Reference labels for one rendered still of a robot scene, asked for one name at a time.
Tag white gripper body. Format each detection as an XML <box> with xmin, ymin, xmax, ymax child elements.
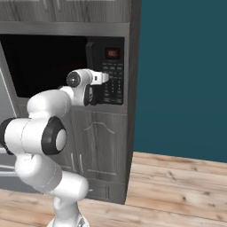
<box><xmin>99</xmin><ymin>72</ymin><xmax>110</xmax><ymax>84</ymax></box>

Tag stainless steel microwave oven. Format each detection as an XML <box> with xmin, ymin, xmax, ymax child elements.
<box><xmin>0</xmin><ymin>21</ymin><xmax>131</xmax><ymax>115</ymax></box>

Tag grey microwave door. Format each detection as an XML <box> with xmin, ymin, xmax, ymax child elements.
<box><xmin>0</xmin><ymin>41</ymin><xmax>18</xmax><ymax>120</ymax></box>

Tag grey tall cabinet housing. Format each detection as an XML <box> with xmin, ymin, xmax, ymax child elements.
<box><xmin>125</xmin><ymin>0</ymin><xmax>143</xmax><ymax>206</ymax></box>

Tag grey wooden upper cupboards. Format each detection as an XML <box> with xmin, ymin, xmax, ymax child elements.
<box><xmin>0</xmin><ymin>0</ymin><xmax>133</xmax><ymax>24</ymax></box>

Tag grey wooden bottom drawer front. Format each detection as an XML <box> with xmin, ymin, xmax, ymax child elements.
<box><xmin>84</xmin><ymin>178</ymin><xmax>128</xmax><ymax>205</ymax></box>

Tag silver cupboard door handle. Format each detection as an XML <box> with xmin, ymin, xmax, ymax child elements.
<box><xmin>78</xmin><ymin>153</ymin><xmax>84</xmax><ymax>176</ymax></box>
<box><xmin>70</xmin><ymin>152</ymin><xmax>76</xmax><ymax>174</ymax></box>

